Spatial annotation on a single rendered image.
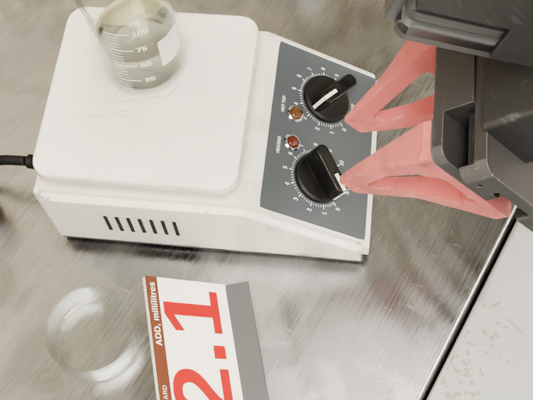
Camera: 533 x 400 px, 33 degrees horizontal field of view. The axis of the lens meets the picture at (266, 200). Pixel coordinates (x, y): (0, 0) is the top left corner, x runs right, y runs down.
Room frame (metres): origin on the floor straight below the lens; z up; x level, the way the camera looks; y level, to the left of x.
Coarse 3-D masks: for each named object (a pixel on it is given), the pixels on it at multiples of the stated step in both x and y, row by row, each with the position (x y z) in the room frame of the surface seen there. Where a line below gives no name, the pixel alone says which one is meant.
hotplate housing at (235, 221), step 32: (256, 64) 0.32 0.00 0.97; (256, 96) 0.30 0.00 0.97; (256, 128) 0.28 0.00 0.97; (32, 160) 0.29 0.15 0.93; (256, 160) 0.26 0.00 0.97; (64, 192) 0.25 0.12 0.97; (96, 192) 0.24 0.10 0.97; (128, 192) 0.24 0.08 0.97; (160, 192) 0.24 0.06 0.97; (256, 192) 0.23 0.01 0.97; (64, 224) 0.24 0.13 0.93; (96, 224) 0.24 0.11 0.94; (128, 224) 0.23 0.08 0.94; (160, 224) 0.23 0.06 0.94; (192, 224) 0.23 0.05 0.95; (224, 224) 0.22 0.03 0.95; (256, 224) 0.22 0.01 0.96; (288, 224) 0.22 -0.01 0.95; (320, 256) 0.21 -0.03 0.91; (352, 256) 0.21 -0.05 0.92
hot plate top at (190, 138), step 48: (192, 48) 0.32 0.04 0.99; (240, 48) 0.32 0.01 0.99; (48, 96) 0.30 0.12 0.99; (96, 96) 0.30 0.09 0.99; (192, 96) 0.29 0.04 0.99; (240, 96) 0.29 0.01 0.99; (48, 144) 0.27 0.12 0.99; (96, 144) 0.27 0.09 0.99; (144, 144) 0.26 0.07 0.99; (192, 144) 0.26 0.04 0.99; (240, 144) 0.26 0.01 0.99; (192, 192) 0.23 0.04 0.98
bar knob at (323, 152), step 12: (312, 156) 0.26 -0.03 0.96; (324, 156) 0.25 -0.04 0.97; (300, 168) 0.25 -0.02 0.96; (312, 168) 0.25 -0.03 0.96; (324, 168) 0.25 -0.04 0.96; (336, 168) 0.25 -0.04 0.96; (300, 180) 0.24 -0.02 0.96; (312, 180) 0.25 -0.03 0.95; (324, 180) 0.24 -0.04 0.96; (336, 180) 0.24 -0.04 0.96; (312, 192) 0.24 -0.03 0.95; (324, 192) 0.24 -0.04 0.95; (336, 192) 0.23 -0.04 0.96
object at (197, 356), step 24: (168, 288) 0.19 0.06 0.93; (192, 288) 0.20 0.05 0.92; (216, 288) 0.20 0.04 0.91; (168, 312) 0.18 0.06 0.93; (192, 312) 0.18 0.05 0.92; (216, 312) 0.18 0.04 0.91; (168, 336) 0.16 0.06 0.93; (192, 336) 0.17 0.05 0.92; (216, 336) 0.17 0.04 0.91; (168, 360) 0.15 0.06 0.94; (192, 360) 0.15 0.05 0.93; (216, 360) 0.15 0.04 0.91; (192, 384) 0.14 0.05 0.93; (216, 384) 0.14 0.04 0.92
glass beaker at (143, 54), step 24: (72, 0) 0.31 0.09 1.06; (96, 0) 0.33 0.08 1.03; (168, 0) 0.31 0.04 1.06; (96, 24) 0.30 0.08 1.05; (120, 24) 0.29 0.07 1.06; (144, 24) 0.30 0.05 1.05; (168, 24) 0.31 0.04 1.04; (96, 48) 0.31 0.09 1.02; (120, 48) 0.30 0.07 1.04; (144, 48) 0.30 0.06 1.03; (168, 48) 0.30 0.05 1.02; (120, 72) 0.30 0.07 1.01; (144, 72) 0.29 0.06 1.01; (168, 72) 0.30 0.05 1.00; (144, 96) 0.29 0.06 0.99
